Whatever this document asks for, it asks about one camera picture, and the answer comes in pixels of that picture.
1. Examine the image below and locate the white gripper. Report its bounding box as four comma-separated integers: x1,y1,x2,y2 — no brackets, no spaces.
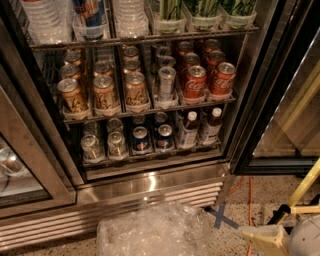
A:
241,215,320,256

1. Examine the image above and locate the open glass fridge door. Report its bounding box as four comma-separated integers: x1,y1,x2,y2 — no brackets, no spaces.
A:
230,0,320,176

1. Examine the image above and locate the front right blue can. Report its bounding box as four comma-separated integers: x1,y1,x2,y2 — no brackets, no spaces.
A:
156,124,173,149

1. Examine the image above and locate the front left blue can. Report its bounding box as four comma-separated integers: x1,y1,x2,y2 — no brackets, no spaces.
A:
133,126,150,152

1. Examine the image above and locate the front right red cola can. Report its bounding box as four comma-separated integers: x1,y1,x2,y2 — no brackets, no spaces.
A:
210,62,236,95

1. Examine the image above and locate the red cola can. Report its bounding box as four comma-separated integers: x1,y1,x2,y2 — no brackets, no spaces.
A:
210,62,236,95
183,65,207,99

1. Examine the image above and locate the front left red cola can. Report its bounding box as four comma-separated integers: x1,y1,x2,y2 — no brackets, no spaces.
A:
183,65,207,99

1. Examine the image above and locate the second row right cola can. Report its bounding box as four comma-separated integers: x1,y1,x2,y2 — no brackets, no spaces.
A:
206,50,226,71

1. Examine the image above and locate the second row cola can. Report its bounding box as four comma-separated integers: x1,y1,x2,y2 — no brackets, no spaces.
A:
182,52,201,71
206,50,226,71

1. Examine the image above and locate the silver slim can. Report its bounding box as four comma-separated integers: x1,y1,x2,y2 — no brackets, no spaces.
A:
158,66,176,102

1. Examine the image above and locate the second row left cola can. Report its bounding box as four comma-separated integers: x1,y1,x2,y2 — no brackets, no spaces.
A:
182,52,201,71

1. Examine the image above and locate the front left silver can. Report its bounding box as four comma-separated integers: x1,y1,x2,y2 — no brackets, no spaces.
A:
81,134,104,162

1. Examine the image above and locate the front right orange can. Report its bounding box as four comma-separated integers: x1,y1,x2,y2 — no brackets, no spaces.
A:
125,72,147,106

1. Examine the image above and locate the stainless steel fridge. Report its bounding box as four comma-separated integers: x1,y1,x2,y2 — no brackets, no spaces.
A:
0,0,290,251

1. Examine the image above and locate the second row right orange can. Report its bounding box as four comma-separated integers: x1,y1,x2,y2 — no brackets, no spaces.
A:
123,60,141,74

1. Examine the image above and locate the front middle orange can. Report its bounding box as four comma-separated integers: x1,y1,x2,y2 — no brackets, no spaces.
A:
93,75,119,110

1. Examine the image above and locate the closed glass fridge door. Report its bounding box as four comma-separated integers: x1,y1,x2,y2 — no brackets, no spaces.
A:
0,66,76,219

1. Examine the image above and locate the front left orange can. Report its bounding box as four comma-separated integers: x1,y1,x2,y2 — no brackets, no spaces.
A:
57,78,88,113

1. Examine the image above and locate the second row left orange can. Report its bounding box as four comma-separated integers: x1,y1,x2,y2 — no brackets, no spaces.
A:
60,64,81,82

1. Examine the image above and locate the blue energy drink can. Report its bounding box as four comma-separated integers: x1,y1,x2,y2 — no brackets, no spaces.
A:
72,0,107,40

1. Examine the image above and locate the blue tape cross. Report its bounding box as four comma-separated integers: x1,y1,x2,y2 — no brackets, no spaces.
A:
206,204,239,230

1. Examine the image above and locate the clear bubble wrap bundle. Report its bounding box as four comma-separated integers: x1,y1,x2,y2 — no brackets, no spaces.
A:
96,202,210,256

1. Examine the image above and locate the right dark juice bottle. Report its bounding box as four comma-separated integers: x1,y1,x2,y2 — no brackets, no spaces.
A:
199,107,222,145

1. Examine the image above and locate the dark juice bottle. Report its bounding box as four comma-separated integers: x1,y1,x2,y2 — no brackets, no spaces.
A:
177,111,199,149
199,107,222,145

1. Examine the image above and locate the left dark juice bottle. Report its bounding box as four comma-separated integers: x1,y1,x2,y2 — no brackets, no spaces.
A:
177,111,199,149

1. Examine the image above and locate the orange power cable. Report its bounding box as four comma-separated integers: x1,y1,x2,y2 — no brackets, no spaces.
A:
227,175,255,256

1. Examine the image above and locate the yellow black cart frame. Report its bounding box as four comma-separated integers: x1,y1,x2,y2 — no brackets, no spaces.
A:
268,158,320,225

